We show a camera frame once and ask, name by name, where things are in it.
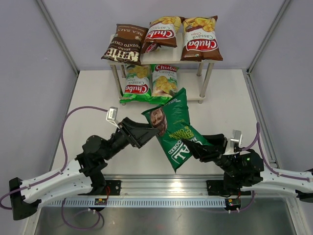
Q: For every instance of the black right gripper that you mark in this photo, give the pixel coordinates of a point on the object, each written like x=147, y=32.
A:
x=206, y=152

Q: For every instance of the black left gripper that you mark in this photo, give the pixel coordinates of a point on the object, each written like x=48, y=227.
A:
x=139, y=134

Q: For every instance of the green Real hand cooked bag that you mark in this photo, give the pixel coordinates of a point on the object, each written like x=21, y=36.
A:
x=173, y=122

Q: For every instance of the green Chuba cassava chips bag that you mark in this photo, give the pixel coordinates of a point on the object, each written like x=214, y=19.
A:
x=138, y=85

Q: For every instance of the brown Kettle potato chips bag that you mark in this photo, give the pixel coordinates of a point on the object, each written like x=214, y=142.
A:
x=126, y=44

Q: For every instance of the brown Chuba cassava chips bag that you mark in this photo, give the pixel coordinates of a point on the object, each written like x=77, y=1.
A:
x=199, y=39

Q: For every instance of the brown Chuba bag text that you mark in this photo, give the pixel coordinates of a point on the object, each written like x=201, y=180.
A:
x=162, y=34

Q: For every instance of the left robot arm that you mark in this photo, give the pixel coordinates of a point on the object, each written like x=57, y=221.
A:
x=80, y=176

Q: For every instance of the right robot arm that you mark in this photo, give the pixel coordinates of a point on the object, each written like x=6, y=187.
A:
x=245, y=170

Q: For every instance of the white two-tier shelf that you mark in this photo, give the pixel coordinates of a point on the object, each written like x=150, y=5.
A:
x=192, y=75

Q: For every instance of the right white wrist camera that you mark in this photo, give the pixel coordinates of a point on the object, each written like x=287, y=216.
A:
x=234, y=143

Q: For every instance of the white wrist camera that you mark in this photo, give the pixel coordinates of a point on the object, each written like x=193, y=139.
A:
x=234, y=143
x=111, y=116

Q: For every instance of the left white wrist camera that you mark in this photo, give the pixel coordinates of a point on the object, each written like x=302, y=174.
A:
x=111, y=116

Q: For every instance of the aluminium mounting rail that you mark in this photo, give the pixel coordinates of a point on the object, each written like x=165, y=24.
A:
x=177, y=187

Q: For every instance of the white slotted cable duct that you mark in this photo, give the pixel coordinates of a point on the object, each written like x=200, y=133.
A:
x=115, y=202

